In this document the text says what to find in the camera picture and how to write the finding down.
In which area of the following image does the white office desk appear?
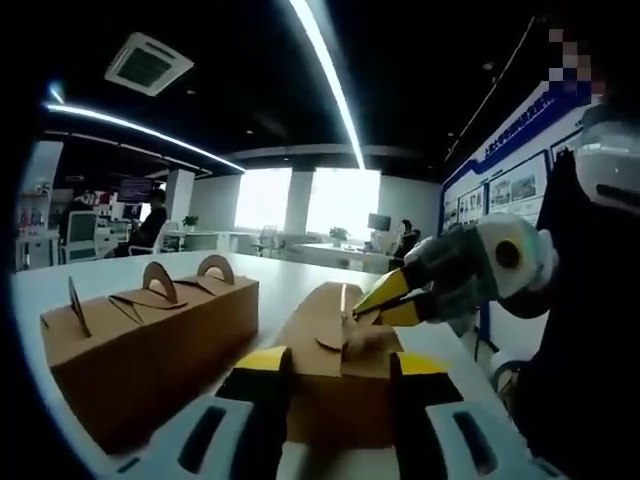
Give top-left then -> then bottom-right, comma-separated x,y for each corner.
164,229 -> 256,256
282,242 -> 401,274

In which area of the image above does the operator in black shirt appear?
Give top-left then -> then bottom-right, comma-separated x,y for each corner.
514,147 -> 640,466

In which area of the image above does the blue framed wall poster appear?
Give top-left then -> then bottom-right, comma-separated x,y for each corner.
439,79 -> 584,236

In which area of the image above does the white worn device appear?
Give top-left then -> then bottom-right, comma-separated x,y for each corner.
574,107 -> 640,211

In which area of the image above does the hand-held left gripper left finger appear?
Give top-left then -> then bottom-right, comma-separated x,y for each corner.
113,345 -> 295,480

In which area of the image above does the display shelf with goods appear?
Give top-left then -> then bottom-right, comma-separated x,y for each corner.
17,182 -> 54,236

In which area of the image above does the ceiling light strip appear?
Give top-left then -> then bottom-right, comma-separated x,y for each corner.
44,102 -> 247,174
287,0 -> 369,171

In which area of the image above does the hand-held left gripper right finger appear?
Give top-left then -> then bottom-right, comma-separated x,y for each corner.
391,351 -> 559,480

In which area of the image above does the wall display screen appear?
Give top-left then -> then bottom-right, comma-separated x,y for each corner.
117,178 -> 154,203

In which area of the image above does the white office chair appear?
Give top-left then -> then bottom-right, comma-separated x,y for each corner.
59,209 -> 99,264
128,222 -> 171,256
257,224 -> 280,256

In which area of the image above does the ceiling air conditioner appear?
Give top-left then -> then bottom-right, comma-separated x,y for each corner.
103,31 -> 195,97

